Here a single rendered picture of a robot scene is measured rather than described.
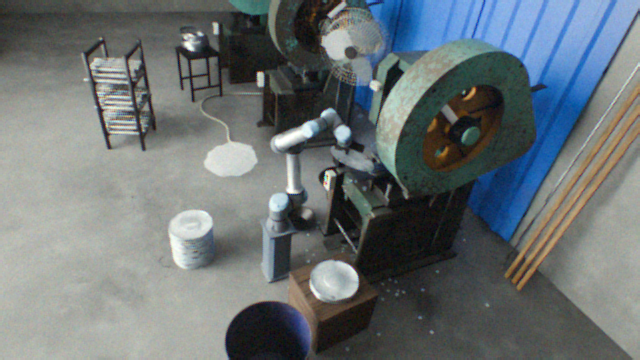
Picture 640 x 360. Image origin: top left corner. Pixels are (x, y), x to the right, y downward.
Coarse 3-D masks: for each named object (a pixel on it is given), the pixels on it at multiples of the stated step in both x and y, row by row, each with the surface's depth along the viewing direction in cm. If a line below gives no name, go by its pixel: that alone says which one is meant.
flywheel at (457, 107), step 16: (480, 96) 199; (496, 96) 204; (448, 112) 189; (464, 112) 198; (480, 112) 207; (496, 112) 212; (432, 128) 200; (448, 128) 198; (464, 128) 191; (480, 128) 196; (496, 128) 216; (432, 144) 206; (448, 144) 211; (464, 144) 197; (480, 144) 222; (432, 160) 214; (448, 160) 220; (464, 160) 223
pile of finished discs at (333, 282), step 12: (324, 264) 242; (336, 264) 243; (312, 276) 235; (324, 276) 234; (336, 276) 235; (348, 276) 236; (312, 288) 229; (324, 288) 228; (336, 288) 228; (348, 288) 229; (324, 300) 224; (336, 300) 223; (348, 300) 226
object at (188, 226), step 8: (176, 216) 275; (184, 216) 276; (192, 216) 277; (200, 216) 277; (168, 224) 267; (176, 224) 269; (184, 224) 269; (192, 224) 270; (200, 224) 271; (208, 224) 272; (176, 232) 263; (184, 232) 264; (192, 232) 264; (200, 232) 265
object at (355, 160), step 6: (336, 150) 236; (336, 156) 246; (342, 156) 242; (348, 156) 239; (354, 156) 234; (360, 156) 229; (348, 162) 247; (354, 162) 244; (360, 162) 239; (366, 162) 233; (372, 162) 231; (360, 168) 247; (366, 168) 243; (372, 168) 238
